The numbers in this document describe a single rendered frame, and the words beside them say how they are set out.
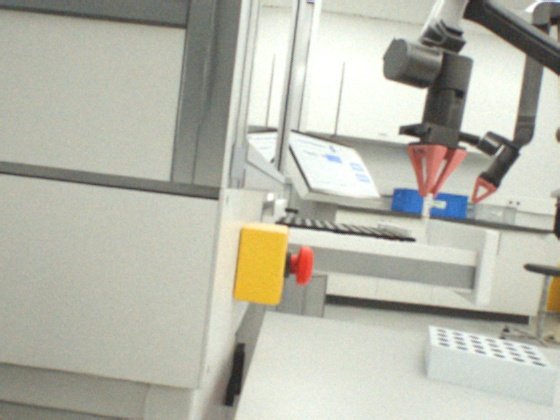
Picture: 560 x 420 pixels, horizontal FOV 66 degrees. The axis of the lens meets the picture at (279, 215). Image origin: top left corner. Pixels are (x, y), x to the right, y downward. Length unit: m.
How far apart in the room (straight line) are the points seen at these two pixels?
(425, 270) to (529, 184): 4.64
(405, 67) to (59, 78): 0.44
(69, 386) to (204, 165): 0.19
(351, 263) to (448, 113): 0.25
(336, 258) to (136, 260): 0.38
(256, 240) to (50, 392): 0.20
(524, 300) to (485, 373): 4.05
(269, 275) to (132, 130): 0.18
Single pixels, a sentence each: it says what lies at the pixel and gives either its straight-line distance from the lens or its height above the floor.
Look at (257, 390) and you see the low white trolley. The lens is 0.44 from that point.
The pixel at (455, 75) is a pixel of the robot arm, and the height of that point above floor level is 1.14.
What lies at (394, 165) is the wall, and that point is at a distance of 4.67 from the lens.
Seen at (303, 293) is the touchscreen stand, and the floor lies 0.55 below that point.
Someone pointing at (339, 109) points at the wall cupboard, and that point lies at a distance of 4.23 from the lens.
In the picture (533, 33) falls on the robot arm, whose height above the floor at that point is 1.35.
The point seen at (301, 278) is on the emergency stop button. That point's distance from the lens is 0.43.
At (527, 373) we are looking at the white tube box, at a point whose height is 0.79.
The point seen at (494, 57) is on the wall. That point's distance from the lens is 5.25.
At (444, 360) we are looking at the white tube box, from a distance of 0.54.
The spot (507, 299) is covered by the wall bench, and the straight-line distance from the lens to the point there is 4.50.
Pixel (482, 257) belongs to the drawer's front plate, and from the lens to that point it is 0.68.
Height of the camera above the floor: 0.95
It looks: 3 degrees down
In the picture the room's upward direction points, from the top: 7 degrees clockwise
